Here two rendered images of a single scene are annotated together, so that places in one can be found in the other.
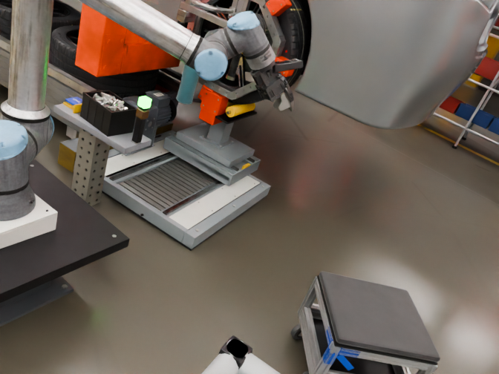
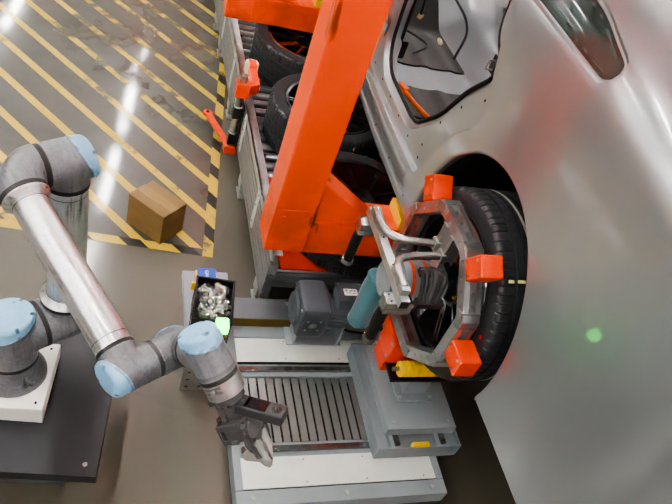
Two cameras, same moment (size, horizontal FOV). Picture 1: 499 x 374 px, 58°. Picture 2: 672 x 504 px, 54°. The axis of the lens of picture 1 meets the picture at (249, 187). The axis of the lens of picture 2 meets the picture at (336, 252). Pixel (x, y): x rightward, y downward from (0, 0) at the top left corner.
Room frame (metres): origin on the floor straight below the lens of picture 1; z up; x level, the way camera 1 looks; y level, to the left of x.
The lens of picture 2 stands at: (0.93, -0.57, 2.28)
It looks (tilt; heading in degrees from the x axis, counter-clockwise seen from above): 41 degrees down; 43
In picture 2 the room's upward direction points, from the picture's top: 22 degrees clockwise
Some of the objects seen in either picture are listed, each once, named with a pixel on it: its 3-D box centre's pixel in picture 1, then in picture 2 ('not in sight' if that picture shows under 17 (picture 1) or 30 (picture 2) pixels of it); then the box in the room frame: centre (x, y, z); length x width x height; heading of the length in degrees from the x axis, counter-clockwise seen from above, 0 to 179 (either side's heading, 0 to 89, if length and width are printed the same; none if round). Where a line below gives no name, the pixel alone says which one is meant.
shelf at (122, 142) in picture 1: (102, 125); (208, 317); (1.80, 0.72, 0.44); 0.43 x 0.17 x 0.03; 70
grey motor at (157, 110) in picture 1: (151, 122); (336, 319); (2.40, 0.67, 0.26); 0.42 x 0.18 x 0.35; 160
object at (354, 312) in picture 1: (358, 342); not in sight; (1.34, -0.61, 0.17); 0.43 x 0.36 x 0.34; 103
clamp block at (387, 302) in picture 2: not in sight; (396, 303); (2.13, 0.25, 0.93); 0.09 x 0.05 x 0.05; 160
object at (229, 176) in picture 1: (212, 153); (401, 397); (2.55, 0.29, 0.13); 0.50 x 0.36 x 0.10; 70
